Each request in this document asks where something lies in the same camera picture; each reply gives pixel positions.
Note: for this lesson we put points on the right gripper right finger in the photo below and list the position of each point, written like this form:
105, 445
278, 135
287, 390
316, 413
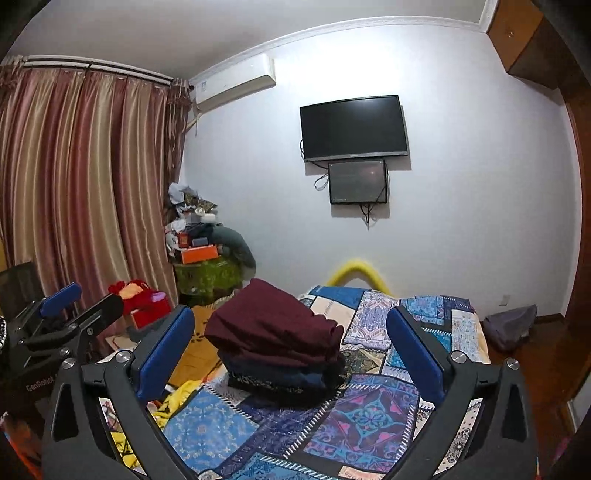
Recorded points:
502, 444

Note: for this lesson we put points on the orange box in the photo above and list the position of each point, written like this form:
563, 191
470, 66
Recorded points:
199, 254

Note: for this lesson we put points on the black wall television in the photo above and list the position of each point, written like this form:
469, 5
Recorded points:
354, 128

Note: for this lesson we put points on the maroon button shirt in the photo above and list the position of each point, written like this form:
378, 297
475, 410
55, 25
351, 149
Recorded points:
265, 324

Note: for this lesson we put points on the yellow pool noodle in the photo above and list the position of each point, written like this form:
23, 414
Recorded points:
359, 269

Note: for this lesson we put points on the wooden lap desk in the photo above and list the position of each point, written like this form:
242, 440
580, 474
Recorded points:
199, 361

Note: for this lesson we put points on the small wall monitor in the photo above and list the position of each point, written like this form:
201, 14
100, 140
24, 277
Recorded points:
358, 182

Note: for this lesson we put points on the folded blue denim jeans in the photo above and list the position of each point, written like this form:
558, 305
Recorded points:
266, 375

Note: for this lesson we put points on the striped pink curtain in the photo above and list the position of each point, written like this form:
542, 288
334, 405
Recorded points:
87, 158

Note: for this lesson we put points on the grey backpack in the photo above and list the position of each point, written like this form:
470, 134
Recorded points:
505, 330

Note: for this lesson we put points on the blue patchwork bedspread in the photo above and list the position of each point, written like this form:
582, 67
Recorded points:
223, 428

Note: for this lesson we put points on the grey green pillow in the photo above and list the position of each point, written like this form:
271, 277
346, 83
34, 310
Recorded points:
236, 244

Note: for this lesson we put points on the green cloth covered stand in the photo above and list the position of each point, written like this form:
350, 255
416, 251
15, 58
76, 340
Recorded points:
206, 281

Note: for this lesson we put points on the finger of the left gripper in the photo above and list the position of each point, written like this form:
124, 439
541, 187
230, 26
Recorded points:
53, 306

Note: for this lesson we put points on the white air conditioner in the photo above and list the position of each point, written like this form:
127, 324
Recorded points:
240, 80

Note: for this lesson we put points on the black patterned folded garment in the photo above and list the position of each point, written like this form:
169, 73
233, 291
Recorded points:
285, 396

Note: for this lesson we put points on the wall power socket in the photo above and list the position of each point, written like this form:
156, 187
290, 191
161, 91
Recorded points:
505, 299

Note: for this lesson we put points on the red plush toy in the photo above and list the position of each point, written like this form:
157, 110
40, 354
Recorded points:
136, 295

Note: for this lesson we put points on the wooden overhead cabinet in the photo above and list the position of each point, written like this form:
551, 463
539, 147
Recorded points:
528, 45

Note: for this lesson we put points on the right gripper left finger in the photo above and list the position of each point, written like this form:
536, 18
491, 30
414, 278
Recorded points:
76, 442

